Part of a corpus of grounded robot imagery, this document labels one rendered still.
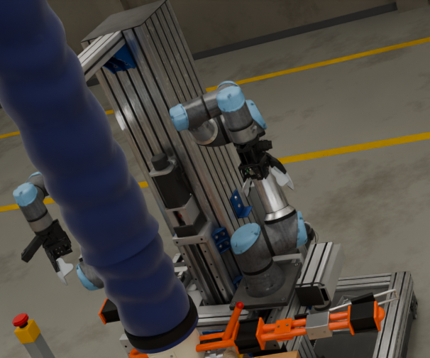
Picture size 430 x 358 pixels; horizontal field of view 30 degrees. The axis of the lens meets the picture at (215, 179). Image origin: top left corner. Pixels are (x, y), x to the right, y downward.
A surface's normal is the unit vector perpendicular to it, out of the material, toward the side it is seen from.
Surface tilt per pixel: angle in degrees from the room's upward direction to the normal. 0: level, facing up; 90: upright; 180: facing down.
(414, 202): 0
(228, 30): 90
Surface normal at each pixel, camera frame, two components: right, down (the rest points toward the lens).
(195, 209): 0.88, -0.15
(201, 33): -0.32, 0.53
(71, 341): -0.36, -0.83
